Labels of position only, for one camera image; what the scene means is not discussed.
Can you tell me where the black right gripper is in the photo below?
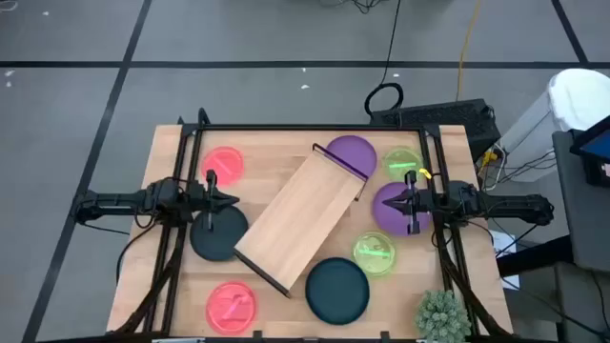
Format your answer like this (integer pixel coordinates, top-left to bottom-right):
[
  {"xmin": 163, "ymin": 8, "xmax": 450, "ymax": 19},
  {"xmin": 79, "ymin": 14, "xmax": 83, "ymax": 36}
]
[{"xmin": 382, "ymin": 171, "xmax": 447, "ymax": 235}]

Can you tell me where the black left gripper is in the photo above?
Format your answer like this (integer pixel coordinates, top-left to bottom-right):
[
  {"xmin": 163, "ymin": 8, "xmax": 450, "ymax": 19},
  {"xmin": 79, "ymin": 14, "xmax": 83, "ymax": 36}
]
[{"xmin": 187, "ymin": 170, "xmax": 240, "ymax": 233}]

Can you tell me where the purple plate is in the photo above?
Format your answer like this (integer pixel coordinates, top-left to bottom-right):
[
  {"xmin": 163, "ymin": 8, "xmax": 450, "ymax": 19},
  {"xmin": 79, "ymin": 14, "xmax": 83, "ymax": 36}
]
[
  {"xmin": 326, "ymin": 134, "xmax": 378, "ymax": 178},
  {"xmin": 371, "ymin": 181, "xmax": 433, "ymax": 237}
]

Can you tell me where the black bowl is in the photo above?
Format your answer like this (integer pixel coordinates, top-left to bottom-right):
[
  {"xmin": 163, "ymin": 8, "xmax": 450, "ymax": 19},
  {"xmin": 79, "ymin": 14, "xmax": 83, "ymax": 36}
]
[{"xmin": 189, "ymin": 204, "xmax": 250, "ymax": 262}]

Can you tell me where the translucent red plate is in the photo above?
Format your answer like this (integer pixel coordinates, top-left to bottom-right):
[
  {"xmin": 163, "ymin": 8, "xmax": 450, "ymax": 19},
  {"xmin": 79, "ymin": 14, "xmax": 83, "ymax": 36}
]
[
  {"xmin": 200, "ymin": 146, "xmax": 246, "ymax": 188},
  {"xmin": 204, "ymin": 280, "xmax": 259, "ymax": 335}
]

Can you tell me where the translucent green plate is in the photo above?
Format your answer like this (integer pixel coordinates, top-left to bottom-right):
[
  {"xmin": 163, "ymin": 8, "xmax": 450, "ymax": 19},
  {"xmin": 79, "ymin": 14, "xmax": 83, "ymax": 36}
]
[
  {"xmin": 351, "ymin": 231, "xmax": 397, "ymax": 277},
  {"xmin": 381, "ymin": 146, "xmax": 425, "ymax": 183}
]

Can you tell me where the dark teal plate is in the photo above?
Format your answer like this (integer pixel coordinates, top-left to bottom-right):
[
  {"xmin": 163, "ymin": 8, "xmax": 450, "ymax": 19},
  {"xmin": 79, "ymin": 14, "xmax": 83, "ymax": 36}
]
[{"xmin": 304, "ymin": 256, "xmax": 371, "ymax": 326}]

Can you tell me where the wooden shelf with black legs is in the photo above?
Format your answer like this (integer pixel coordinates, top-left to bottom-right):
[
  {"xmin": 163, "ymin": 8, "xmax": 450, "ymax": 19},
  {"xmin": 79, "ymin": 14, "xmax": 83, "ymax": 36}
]
[{"xmin": 233, "ymin": 142, "xmax": 371, "ymax": 299}]

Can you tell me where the black computer case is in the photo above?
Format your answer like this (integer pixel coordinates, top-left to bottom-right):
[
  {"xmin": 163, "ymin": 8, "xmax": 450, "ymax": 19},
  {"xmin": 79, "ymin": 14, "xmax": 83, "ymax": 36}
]
[{"xmin": 369, "ymin": 98, "xmax": 501, "ymax": 161}]

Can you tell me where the white paper sheet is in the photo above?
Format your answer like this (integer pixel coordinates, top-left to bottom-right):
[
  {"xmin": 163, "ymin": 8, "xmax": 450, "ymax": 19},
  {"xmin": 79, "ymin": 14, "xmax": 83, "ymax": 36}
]
[{"xmin": 490, "ymin": 230, "xmax": 520, "ymax": 292}]

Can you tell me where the green artificial plant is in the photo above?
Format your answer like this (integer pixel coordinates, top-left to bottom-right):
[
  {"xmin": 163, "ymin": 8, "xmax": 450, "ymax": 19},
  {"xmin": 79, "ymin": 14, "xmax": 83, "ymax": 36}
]
[{"xmin": 414, "ymin": 289, "xmax": 473, "ymax": 343}]

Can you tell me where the grey cart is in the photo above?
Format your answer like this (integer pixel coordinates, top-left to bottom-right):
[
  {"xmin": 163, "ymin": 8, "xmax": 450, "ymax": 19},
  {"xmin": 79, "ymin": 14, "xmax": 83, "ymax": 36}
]
[{"xmin": 552, "ymin": 129, "xmax": 610, "ymax": 272}]

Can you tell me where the black tablet screen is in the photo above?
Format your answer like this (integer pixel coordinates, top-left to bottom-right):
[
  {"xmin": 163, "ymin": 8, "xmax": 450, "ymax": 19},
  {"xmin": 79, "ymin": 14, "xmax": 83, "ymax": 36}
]
[{"xmin": 569, "ymin": 113, "xmax": 610, "ymax": 188}]

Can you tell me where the grey bin with white bag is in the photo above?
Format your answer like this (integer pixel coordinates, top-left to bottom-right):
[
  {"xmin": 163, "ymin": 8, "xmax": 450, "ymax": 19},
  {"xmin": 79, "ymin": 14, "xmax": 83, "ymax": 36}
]
[{"xmin": 495, "ymin": 68, "xmax": 610, "ymax": 183}]

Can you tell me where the black metal rig frame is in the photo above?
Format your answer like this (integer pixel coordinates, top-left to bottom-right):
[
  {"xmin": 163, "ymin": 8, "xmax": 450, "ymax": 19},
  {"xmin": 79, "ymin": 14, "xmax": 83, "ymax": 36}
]
[{"xmin": 107, "ymin": 108, "xmax": 514, "ymax": 343}]

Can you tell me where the black floor cable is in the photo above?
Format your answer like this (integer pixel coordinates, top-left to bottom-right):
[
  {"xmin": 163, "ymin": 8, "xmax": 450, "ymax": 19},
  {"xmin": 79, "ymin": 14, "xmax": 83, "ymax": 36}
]
[{"xmin": 364, "ymin": 0, "xmax": 405, "ymax": 118}]

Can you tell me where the yellow cable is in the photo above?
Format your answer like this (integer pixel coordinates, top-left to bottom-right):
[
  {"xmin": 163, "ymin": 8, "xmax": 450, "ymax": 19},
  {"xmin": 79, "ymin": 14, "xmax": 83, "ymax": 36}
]
[{"xmin": 456, "ymin": 0, "xmax": 483, "ymax": 102}]

